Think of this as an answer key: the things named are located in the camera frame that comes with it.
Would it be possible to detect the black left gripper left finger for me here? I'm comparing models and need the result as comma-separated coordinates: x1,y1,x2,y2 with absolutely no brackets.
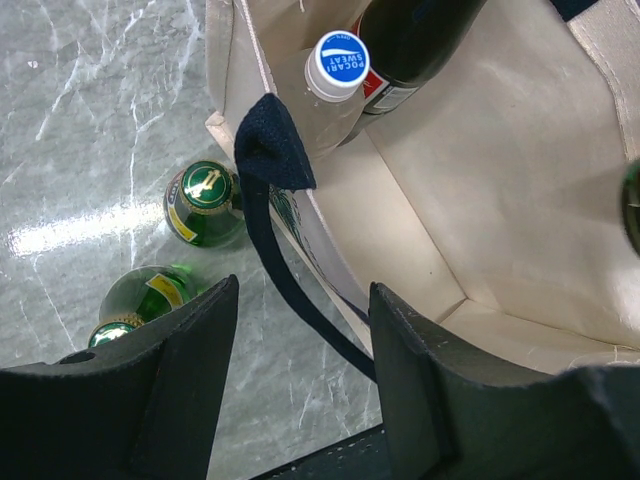
1,276,239,479

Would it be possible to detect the beige canvas tote bag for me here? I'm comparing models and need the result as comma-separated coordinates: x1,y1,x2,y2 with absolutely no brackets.
205,1,639,374

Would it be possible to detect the green glass bottle gold cap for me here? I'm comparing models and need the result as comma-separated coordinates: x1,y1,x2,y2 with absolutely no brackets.
163,160,244,248

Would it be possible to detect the large cola bottle red cap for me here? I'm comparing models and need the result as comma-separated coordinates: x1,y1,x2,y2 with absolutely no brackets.
343,0,486,144

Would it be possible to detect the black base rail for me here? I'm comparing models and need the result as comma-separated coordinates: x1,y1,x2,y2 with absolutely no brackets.
254,424,392,480

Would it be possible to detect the green glass bottle labelled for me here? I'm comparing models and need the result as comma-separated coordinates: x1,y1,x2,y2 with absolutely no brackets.
87,265,197,348

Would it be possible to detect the clear plastic bottle blue cap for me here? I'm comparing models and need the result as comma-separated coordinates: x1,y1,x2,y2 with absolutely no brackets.
272,30,370,161

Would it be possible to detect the small cola bottle red cap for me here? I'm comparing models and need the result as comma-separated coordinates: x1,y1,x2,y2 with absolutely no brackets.
620,158,640,255

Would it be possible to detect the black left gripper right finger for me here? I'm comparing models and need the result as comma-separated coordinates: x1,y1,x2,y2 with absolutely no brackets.
369,283,639,479

